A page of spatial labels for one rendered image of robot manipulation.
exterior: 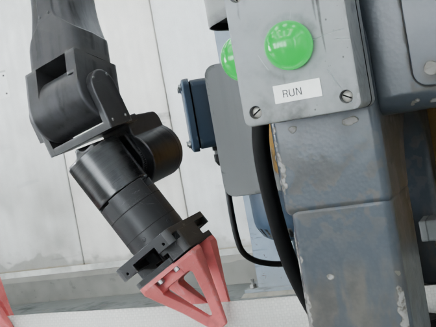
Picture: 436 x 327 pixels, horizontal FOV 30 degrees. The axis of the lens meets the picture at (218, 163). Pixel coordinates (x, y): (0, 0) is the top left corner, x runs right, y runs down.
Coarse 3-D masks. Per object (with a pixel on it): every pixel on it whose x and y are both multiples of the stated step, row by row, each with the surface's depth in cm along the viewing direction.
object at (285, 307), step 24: (432, 288) 69; (72, 312) 83; (96, 312) 82; (120, 312) 80; (144, 312) 79; (168, 312) 78; (240, 312) 76; (264, 312) 75; (288, 312) 74; (432, 312) 70
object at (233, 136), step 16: (208, 80) 98; (224, 80) 98; (208, 96) 99; (224, 96) 98; (240, 96) 97; (224, 112) 98; (240, 112) 97; (224, 128) 98; (240, 128) 98; (224, 144) 99; (240, 144) 98; (272, 144) 95; (224, 160) 99; (240, 160) 98; (272, 160) 96; (224, 176) 99; (240, 176) 98; (256, 176) 98; (240, 192) 98; (256, 192) 98
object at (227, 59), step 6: (228, 42) 52; (222, 48) 53; (228, 48) 52; (222, 54) 52; (228, 54) 52; (222, 60) 52; (228, 60) 52; (228, 66) 52; (234, 66) 52; (228, 72) 52; (234, 72) 52; (234, 78) 53
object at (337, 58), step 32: (224, 0) 51; (256, 0) 50; (288, 0) 49; (320, 0) 48; (352, 0) 50; (256, 32) 50; (320, 32) 49; (352, 32) 49; (256, 64) 50; (320, 64) 49; (352, 64) 48; (256, 96) 51; (320, 96) 49; (352, 96) 49
